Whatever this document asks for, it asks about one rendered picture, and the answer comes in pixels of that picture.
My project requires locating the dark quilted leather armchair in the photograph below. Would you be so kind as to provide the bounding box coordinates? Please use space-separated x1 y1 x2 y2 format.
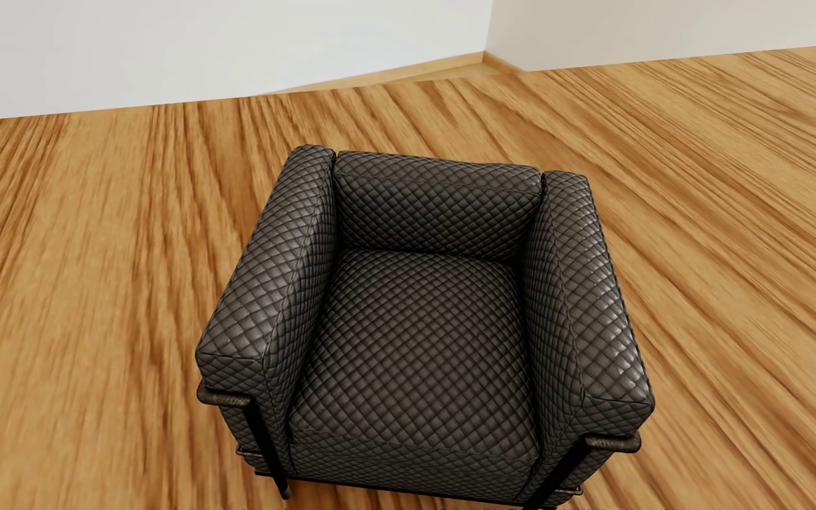
195 144 657 510

